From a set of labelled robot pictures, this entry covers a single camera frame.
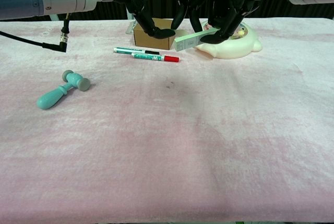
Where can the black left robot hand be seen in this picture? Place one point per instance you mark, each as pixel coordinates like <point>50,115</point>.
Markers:
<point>156,12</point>

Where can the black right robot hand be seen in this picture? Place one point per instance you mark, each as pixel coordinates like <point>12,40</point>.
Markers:
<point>221,12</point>

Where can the pale green card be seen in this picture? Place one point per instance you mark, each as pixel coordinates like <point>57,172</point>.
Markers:
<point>188,41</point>

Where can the brown cardboard box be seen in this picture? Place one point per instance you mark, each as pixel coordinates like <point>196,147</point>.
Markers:
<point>152,40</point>

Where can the cream cartoon animal toy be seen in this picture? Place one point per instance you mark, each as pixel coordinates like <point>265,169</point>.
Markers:
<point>235,47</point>

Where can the marker pen with black cap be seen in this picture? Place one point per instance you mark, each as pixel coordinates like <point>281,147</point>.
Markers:
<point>135,50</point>

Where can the marker pen with red cap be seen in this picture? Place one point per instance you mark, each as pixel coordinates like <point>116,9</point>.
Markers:
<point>156,57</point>

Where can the teal toy hammer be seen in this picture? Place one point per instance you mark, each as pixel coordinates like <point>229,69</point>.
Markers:
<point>68,85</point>

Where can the pink fuzzy table cloth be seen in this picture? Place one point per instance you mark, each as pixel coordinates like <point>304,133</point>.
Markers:
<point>167,130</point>

